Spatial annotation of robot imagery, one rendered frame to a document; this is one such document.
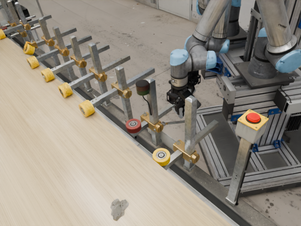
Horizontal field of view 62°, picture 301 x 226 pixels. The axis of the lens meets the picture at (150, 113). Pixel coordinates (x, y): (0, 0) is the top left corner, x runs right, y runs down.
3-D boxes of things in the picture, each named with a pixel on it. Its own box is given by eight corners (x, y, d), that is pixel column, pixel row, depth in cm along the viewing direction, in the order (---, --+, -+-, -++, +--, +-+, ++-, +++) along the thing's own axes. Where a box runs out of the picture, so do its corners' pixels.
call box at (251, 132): (245, 124, 89) (249, 108, 84) (264, 134, 85) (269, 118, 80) (234, 135, 86) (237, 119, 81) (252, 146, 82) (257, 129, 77)
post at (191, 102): (188, 164, 133) (190, 93, 101) (193, 168, 131) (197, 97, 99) (184, 168, 131) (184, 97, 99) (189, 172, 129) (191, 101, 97)
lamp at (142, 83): (147, 112, 130) (143, 77, 116) (154, 117, 127) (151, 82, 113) (139, 117, 128) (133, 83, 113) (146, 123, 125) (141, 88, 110)
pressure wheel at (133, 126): (136, 130, 140) (134, 115, 133) (146, 137, 136) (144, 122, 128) (125, 138, 137) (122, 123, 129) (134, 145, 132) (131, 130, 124)
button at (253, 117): (250, 114, 83) (251, 110, 82) (261, 119, 80) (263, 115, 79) (243, 120, 81) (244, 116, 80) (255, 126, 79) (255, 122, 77)
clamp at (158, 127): (147, 118, 144) (146, 111, 140) (164, 129, 136) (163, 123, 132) (140, 123, 141) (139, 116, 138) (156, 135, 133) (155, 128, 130)
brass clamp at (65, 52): (62, 49, 196) (60, 43, 193) (70, 54, 188) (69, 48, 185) (55, 52, 193) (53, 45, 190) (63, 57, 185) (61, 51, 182)
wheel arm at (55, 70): (107, 47, 189) (106, 42, 187) (110, 48, 187) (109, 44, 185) (46, 75, 167) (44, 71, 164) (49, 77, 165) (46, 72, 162)
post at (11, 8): (30, 45, 268) (9, -1, 236) (31, 46, 266) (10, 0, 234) (27, 47, 266) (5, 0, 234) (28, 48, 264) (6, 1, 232)
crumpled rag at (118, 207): (114, 196, 100) (113, 193, 98) (130, 200, 98) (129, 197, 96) (105, 216, 94) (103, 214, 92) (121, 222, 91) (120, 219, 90)
